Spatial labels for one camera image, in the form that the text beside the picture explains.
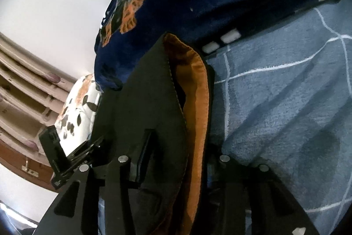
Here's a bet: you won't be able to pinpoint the white floral cloth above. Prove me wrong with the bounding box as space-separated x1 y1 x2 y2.
53 72 103 158

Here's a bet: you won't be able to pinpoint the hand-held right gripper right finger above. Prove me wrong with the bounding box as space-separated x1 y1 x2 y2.
207 154 321 235

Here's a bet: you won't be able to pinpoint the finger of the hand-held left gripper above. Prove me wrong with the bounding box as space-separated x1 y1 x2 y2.
67 136 105 171

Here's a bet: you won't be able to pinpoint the black pants with orange lining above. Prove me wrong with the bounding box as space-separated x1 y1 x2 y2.
95 33 215 235

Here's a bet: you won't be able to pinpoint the brown wooden cabinet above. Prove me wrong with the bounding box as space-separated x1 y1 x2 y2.
0 139 59 191

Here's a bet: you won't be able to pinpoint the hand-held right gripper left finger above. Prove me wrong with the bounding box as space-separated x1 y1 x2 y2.
33 129 154 235

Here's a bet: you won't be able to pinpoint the navy floral blanket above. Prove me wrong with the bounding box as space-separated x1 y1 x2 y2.
93 0 348 92

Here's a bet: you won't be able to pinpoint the blue checked bedsheet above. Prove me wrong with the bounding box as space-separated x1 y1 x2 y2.
97 6 352 235

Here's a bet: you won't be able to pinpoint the metal cabinet latch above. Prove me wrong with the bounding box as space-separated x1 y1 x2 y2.
21 160 39 178

